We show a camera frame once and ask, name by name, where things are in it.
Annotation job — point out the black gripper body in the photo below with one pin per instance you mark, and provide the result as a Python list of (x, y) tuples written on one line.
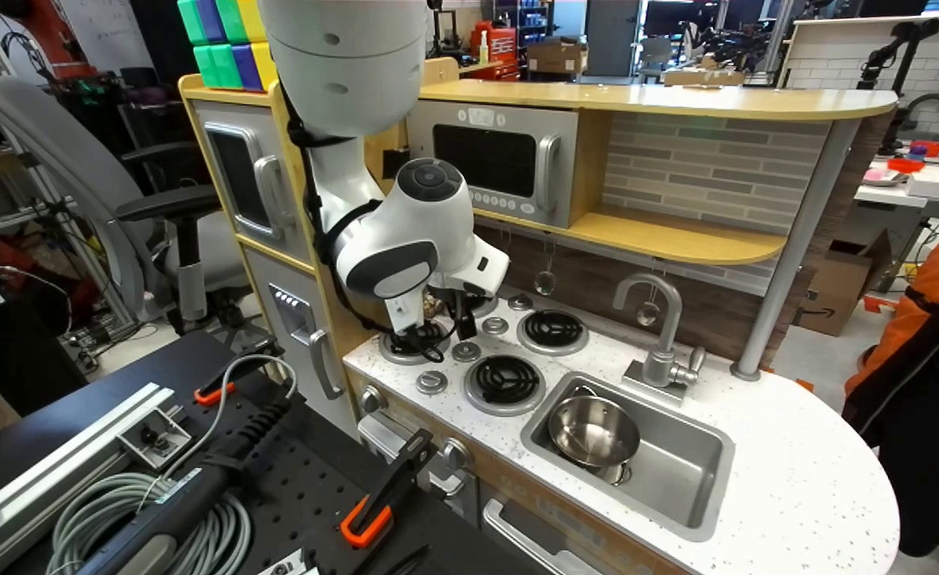
[(453, 296)]

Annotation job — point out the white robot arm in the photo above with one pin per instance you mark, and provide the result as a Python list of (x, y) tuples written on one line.
[(383, 225)]

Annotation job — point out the silver stove knob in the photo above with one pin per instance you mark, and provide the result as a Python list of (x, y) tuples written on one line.
[(497, 325), (432, 380), (467, 349), (523, 300)]

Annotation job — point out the black toy stove burner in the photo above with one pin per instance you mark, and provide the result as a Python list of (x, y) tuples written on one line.
[(505, 380), (393, 349), (554, 330)]

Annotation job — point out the stainless steel pot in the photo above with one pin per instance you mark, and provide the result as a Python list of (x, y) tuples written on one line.
[(593, 432)]

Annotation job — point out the silver toy sink basin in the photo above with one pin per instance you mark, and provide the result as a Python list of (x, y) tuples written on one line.
[(683, 469)]

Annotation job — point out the hanging metal utensil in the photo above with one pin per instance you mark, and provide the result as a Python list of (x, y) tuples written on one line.
[(547, 283)]

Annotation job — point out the silver toy microwave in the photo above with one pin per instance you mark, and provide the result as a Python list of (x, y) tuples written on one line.
[(513, 198)]

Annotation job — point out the silver front panel knob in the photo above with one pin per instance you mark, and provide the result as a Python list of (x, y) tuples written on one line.
[(368, 402)]

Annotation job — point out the small black clip box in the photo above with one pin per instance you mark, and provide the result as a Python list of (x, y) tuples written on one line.
[(393, 165)]

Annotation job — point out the grey toy cabinet door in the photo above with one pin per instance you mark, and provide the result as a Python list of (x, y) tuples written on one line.
[(299, 370)]

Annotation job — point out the silver toy oven door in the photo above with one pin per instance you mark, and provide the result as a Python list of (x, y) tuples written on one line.
[(267, 225)]

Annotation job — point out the silver toy faucet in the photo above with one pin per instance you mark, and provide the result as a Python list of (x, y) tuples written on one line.
[(662, 370)]

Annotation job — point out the orange black bar clamp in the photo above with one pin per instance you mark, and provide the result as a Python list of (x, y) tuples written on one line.
[(368, 521)]

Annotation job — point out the red background bottle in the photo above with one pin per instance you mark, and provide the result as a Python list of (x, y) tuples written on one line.
[(503, 49)]

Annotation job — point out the wooden toy kitchen unit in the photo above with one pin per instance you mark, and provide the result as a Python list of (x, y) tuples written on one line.
[(640, 101)]

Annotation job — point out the yellow toy block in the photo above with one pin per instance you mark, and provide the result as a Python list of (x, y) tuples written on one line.
[(262, 64)]

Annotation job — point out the blue toy block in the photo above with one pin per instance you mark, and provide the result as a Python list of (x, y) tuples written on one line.
[(247, 64)]

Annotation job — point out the green toy block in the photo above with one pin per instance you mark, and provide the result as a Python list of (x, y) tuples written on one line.
[(215, 64)]

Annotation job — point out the cardboard box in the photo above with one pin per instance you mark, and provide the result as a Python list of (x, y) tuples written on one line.
[(839, 290)]

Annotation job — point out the grey office chair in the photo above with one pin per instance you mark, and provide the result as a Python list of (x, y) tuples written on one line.
[(76, 161)]

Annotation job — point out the white perforated panel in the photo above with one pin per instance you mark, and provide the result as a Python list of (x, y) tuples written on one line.
[(841, 59)]

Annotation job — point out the person in orange black jacket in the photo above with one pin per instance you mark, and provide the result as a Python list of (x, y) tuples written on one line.
[(917, 404)]

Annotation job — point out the aluminium corner bracket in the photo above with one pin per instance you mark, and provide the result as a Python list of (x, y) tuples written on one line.
[(154, 436)]

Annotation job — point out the aluminium extrusion rail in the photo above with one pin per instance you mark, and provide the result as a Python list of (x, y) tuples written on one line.
[(54, 458)]

